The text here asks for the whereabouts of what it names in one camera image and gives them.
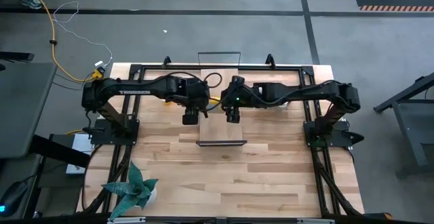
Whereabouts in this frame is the black flat bar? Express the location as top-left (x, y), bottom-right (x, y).
top-left (0, 51), bottom-right (35, 62)

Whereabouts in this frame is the clear acrylic tray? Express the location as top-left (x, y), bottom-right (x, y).
top-left (195, 51), bottom-right (248, 147)

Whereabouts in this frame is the yellow floor cable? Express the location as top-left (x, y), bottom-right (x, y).
top-left (23, 0), bottom-right (104, 82)

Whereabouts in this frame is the white power supply box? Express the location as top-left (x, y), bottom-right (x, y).
top-left (66, 132), bottom-right (95, 176)

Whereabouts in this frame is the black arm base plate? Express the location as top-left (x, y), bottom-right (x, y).
top-left (90, 118), bottom-right (140, 146)
top-left (303, 120), bottom-right (353, 148)

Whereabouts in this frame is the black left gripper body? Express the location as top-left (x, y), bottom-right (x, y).
top-left (176, 77), bottom-right (211, 126)

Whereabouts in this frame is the black aluminium table frame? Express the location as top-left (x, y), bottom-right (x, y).
top-left (81, 62), bottom-right (366, 218)

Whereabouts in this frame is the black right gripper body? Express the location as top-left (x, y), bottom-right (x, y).
top-left (220, 75), bottom-right (255, 124)

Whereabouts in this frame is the grey desk top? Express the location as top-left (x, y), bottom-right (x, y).
top-left (0, 62), bottom-right (58, 160)

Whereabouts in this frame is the black computer mouse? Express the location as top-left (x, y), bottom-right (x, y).
top-left (0, 180), bottom-right (28, 214)

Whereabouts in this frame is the thin white floor cable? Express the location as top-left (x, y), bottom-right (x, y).
top-left (52, 1), bottom-right (113, 67)

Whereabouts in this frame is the black metal stand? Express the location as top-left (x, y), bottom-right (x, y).
top-left (372, 71), bottom-right (434, 179)

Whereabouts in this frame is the orange and black clamp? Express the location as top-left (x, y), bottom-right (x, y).
top-left (364, 212), bottom-right (394, 220)

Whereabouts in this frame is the person's shoe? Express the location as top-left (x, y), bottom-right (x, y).
top-left (18, 0), bottom-right (43, 10)

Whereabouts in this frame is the black desk leg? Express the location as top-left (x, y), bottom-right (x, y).
top-left (30, 134), bottom-right (91, 169)

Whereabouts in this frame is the silver edge bracket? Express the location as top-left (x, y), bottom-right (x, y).
top-left (107, 216), bottom-right (146, 224)
top-left (296, 219), bottom-right (336, 224)

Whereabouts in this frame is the green succulent in white pot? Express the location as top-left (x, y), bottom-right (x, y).
top-left (100, 161), bottom-right (159, 221)

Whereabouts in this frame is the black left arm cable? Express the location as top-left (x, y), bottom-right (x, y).
top-left (108, 71), bottom-right (224, 90)

